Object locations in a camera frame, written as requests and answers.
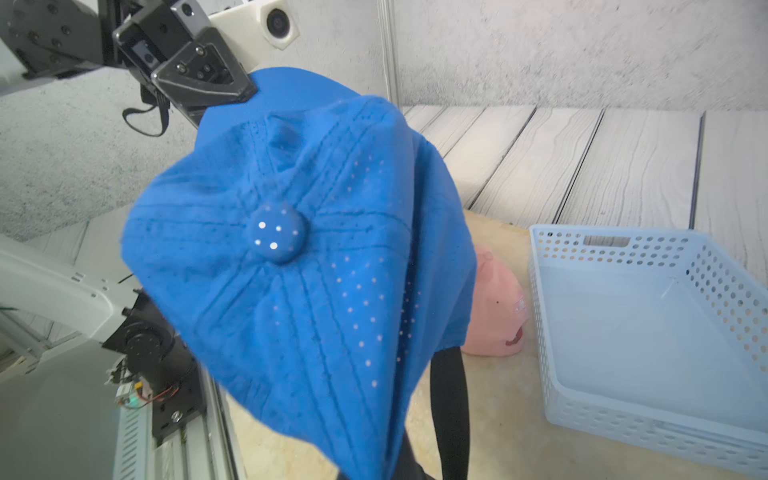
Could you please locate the left frame post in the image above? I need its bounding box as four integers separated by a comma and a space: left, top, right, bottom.
376, 0, 401, 108

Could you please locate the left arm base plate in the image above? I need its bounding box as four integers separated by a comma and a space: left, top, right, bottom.
151, 370, 207, 446

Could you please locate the aluminium mounting rail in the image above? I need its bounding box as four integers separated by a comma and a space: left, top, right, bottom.
110, 371, 247, 479

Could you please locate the pink baseball cap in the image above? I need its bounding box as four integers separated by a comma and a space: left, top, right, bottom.
461, 245, 529, 357

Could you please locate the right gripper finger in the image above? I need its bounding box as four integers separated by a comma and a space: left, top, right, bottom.
335, 431, 439, 480

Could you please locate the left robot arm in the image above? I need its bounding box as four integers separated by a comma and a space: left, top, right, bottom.
1, 1, 299, 396

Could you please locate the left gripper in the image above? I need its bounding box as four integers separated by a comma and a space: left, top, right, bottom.
112, 1, 258, 126

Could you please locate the blue baseball cap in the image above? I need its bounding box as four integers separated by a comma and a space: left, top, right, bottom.
121, 67, 477, 479

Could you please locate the light blue plastic basket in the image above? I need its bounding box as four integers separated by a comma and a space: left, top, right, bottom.
529, 224, 767, 479

